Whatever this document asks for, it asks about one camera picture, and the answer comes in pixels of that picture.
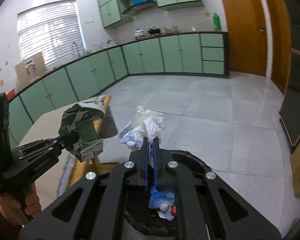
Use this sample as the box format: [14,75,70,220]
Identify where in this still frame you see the black trash bin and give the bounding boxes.
[123,149,213,238]

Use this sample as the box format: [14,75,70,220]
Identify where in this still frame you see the green lower kitchen cabinets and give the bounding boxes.
[9,31,230,147]

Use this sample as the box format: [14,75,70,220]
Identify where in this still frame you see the blue plastic bag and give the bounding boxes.
[148,186,175,211]

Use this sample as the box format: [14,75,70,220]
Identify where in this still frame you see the window with white blinds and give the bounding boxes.
[17,0,86,64]

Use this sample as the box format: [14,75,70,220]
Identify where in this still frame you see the red plastic bag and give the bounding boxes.
[170,204,177,217]

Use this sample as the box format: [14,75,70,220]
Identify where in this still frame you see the brown wooden door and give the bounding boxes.
[222,0,268,76]

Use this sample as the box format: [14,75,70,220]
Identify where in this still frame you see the red plastic basin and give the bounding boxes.
[6,88,15,101]

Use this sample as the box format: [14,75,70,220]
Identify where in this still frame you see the white plastic bag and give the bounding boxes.
[119,105,165,168]

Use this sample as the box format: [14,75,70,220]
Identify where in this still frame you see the green bottle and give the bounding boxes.
[212,12,222,31]

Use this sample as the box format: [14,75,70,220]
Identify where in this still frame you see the black wok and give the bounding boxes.
[148,27,161,36]

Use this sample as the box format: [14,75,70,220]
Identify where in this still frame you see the green white wrapper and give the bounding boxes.
[58,96,106,162]

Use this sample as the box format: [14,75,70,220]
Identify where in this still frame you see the white cooking pot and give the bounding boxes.
[134,29,145,40]

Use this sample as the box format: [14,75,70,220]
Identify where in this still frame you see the person left hand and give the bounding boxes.
[0,183,42,225]

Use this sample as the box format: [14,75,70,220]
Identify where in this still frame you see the cardboard water purifier box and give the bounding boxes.
[15,52,46,89]

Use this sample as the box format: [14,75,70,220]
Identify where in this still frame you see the chrome sink faucet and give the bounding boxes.
[71,42,81,58]

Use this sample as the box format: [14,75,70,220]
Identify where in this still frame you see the black glass cabinet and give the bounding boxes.
[279,0,300,148]

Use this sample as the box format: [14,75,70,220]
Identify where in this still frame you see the black range hood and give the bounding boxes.
[123,2,158,16]

